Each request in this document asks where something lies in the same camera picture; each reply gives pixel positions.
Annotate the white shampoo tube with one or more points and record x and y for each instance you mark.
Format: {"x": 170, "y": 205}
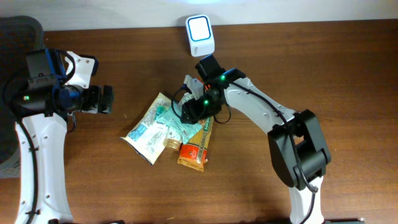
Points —
{"x": 172, "y": 141}

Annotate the white barcode scanner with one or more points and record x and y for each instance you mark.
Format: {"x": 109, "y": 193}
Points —
{"x": 200, "y": 35}

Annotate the grey plastic basket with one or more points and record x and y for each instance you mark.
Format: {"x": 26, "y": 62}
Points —
{"x": 19, "y": 35}

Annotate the orange spaghetti packet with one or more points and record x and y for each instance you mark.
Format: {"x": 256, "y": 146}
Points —
{"x": 193, "y": 154}

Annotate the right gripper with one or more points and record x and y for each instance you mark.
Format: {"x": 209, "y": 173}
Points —
{"x": 194, "y": 112}

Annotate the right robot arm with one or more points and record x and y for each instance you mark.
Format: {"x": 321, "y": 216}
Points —
{"x": 298, "y": 148}

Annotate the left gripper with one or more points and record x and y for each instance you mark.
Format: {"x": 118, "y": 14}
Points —
{"x": 107, "y": 104}

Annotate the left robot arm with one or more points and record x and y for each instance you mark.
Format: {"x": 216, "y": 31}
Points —
{"x": 58, "y": 86}

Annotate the cream snack bag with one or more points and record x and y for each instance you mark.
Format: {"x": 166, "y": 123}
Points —
{"x": 147, "y": 136}

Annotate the teal wet wipes pack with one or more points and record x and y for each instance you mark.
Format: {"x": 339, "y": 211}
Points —
{"x": 165, "y": 115}

